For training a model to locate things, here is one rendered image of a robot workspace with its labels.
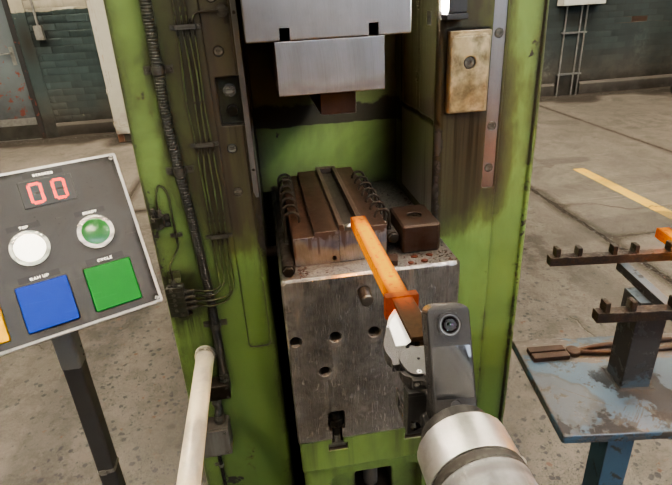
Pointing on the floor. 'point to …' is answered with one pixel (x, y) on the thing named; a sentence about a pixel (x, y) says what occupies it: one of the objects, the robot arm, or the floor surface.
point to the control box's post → (87, 405)
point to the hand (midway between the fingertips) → (405, 309)
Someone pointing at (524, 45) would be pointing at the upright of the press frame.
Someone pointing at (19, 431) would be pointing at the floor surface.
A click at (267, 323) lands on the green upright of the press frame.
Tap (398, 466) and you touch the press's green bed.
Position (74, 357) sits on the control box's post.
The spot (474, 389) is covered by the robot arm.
